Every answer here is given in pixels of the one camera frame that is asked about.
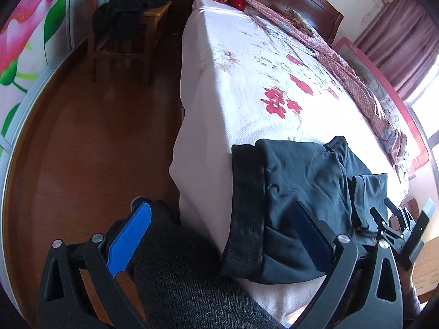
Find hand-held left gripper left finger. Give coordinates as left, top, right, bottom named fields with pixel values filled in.
left=37, top=202, right=152, bottom=329

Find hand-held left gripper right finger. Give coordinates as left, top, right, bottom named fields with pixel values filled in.
left=289, top=200, right=404, bottom=329

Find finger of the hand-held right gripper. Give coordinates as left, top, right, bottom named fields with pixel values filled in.
left=384, top=198, right=412, bottom=234
left=370, top=207, right=395, bottom=249

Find dark sports pants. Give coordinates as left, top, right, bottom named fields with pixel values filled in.
left=219, top=136, right=390, bottom=285

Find person's right forearm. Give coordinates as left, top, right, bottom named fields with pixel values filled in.
left=399, top=267, right=425, bottom=320

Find wooden furniture panel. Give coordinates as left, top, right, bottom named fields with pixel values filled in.
left=399, top=195, right=439, bottom=303

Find person's shoe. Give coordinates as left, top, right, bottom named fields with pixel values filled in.
left=130, top=197, right=152, bottom=212

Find person's leg in grey trousers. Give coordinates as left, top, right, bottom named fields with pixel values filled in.
left=126, top=199, right=286, bottom=329

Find window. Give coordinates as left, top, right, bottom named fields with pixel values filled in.
left=403, top=69, right=439, bottom=146

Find pink patterned quilt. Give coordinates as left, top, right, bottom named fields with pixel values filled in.
left=206, top=0, right=411, bottom=183

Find pink curtain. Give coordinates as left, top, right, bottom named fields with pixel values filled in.
left=354, top=0, right=438, bottom=103

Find bed with floral sheet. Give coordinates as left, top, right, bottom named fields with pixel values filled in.
left=169, top=0, right=430, bottom=327

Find floral wardrobe door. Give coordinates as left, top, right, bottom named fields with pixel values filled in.
left=0, top=0, right=88, bottom=165

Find wooden chair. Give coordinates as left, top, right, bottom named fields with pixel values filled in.
left=86, top=0, right=172, bottom=83

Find wooden nightstand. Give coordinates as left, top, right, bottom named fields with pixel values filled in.
left=171, top=0, right=197, bottom=36

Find wooden headboard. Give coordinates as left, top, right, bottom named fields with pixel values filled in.
left=195, top=0, right=344, bottom=47

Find pile of black clothes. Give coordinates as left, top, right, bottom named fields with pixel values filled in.
left=92, top=0, right=179, bottom=41

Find pink bed guard rail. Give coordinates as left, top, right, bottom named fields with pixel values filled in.
left=333, top=39, right=430, bottom=179

